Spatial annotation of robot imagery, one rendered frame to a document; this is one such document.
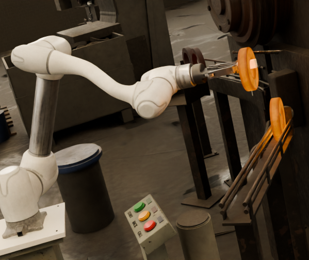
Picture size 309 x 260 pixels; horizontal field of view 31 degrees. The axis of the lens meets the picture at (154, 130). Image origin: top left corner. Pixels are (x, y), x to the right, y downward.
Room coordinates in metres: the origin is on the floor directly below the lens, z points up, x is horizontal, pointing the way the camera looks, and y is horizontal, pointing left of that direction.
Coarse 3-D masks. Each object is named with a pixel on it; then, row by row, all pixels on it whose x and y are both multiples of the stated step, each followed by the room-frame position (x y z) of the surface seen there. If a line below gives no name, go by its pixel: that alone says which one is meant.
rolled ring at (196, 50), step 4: (192, 48) 3.28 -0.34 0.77; (196, 48) 3.26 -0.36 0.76; (192, 52) 3.29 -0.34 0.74; (196, 52) 3.23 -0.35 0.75; (200, 52) 3.22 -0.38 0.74; (192, 56) 3.33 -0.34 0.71; (196, 56) 3.23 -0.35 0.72; (200, 56) 3.20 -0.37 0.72; (192, 60) 3.34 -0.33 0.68; (196, 60) 3.34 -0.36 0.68; (200, 60) 3.19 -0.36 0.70; (204, 60) 3.20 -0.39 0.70; (204, 64) 3.19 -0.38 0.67
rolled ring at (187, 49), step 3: (183, 48) 3.48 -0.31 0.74; (186, 48) 3.43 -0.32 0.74; (189, 48) 3.43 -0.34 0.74; (183, 51) 3.49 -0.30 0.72; (186, 51) 3.42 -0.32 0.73; (189, 51) 3.41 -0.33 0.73; (183, 54) 3.51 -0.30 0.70; (186, 54) 3.51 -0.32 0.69; (189, 54) 3.39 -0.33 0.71; (183, 57) 3.53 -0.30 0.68; (186, 57) 3.52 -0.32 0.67; (189, 57) 3.38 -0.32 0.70; (183, 60) 3.54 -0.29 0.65; (186, 60) 3.52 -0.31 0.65; (189, 60) 3.40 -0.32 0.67; (186, 63) 3.52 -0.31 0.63
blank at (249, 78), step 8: (240, 48) 1.94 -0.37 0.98; (248, 48) 1.92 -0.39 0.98; (240, 56) 1.89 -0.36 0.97; (248, 56) 1.90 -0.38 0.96; (240, 64) 1.87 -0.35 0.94; (248, 64) 1.87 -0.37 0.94; (240, 72) 1.86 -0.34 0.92; (248, 72) 1.85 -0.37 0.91; (256, 72) 1.96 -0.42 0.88; (248, 80) 1.85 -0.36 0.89; (256, 80) 1.93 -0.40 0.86; (248, 88) 1.87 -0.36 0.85; (256, 88) 1.91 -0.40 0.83
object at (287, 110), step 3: (285, 108) 1.96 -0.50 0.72; (288, 108) 1.95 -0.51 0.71; (285, 111) 1.96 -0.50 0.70; (288, 111) 1.95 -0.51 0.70; (285, 114) 1.96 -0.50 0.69; (288, 114) 1.95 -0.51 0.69; (291, 114) 1.95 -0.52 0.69; (285, 117) 1.96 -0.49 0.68; (288, 117) 1.95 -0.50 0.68; (291, 117) 1.95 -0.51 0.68; (285, 120) 1.96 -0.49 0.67; (288, 120) 1.95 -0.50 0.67; (294, 132) 1.94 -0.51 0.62
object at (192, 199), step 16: (176, 96) 2.94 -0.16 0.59; (192, 96) 2.73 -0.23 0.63; (192, 112) 2.83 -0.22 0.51; (192, 128) 2.81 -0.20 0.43; (192, 144) 2.80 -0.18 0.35; (192, 160) 2.82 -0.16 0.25; (192, 176) 2.84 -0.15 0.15; (208, 192) 2.82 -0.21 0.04; (224, 192) 2.83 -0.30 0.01; (208, 208) 2.70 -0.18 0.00
